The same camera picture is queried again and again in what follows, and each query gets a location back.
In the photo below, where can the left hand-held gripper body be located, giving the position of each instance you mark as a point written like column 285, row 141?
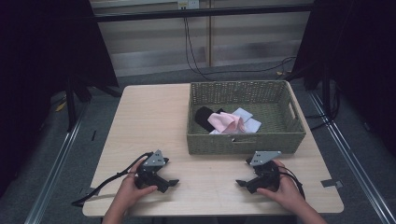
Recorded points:
column 154, row 160

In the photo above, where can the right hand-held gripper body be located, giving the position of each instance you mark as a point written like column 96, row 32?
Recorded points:
column 264, row 157

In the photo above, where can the person's left hand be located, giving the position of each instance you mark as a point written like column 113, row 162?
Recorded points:
column 132, row 189

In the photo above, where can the person's right hand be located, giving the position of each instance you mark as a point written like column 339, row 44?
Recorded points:
column 288, row 193

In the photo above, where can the white cloth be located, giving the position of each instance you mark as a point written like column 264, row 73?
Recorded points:
column 251, row 124

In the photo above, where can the green woven basket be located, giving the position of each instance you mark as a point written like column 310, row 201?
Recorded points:
column 274, row 118

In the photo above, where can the pink cloth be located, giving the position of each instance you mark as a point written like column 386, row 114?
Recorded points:
column 225, row 123

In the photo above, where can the black cloth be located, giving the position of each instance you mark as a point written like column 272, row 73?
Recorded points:
column 204, row 117

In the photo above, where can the small black floor strip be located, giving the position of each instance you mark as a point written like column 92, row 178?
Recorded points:
column 93, row 135

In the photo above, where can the yellow floor tape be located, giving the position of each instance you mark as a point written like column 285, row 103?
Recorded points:
column 283, row 73

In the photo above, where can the black metal stand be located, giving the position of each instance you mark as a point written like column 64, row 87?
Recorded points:
column 71, row 102
column 326, row 93

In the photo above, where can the yellow floor scrap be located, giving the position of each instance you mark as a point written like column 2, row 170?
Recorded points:
column 61, row 106

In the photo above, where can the black curtain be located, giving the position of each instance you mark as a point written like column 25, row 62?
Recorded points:
column 37, row 62
column 361, row 56

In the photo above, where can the black horizontal bar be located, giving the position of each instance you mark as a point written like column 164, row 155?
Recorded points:
column 199, row 13

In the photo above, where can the metal floor rail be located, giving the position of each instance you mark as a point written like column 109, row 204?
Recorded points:
column 56, row 168
column 351, row 155

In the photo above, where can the white wall outlet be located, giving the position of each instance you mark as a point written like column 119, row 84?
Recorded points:
column 188, row 4

